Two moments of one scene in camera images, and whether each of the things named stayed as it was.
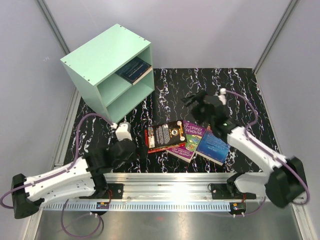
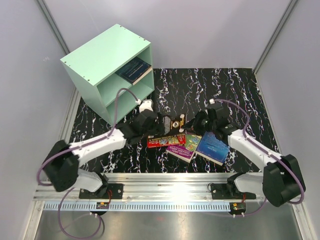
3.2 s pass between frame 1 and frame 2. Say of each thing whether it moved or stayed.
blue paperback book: stayed
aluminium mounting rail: stayed
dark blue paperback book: stayed
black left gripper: moved
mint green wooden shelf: stayed
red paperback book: moved
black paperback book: moved
